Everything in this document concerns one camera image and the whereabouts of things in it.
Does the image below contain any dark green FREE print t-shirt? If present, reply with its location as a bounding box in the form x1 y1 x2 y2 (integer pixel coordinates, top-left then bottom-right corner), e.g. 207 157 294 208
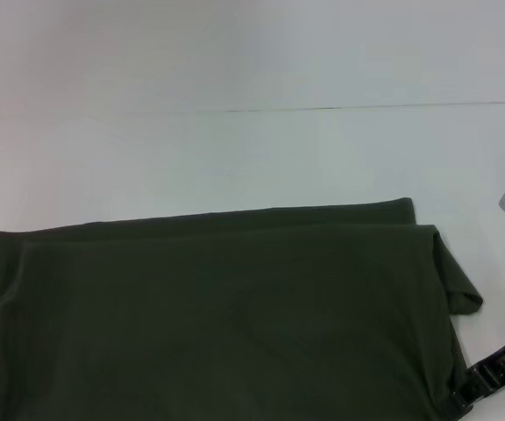
0 196 485 421

